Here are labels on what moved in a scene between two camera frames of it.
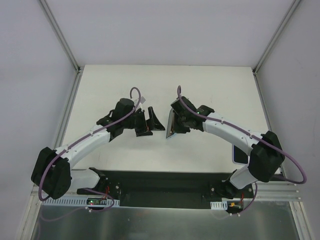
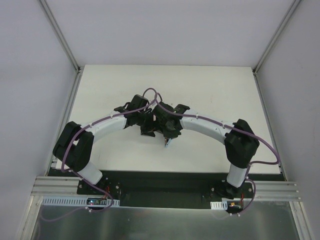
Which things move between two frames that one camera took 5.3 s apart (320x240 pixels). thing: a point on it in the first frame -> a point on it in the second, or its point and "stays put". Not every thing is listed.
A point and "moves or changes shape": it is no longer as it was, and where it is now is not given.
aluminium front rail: x=276 y=191 stays put
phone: x=170 y=125 moves or changes shape
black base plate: x=167 y=189 stays put
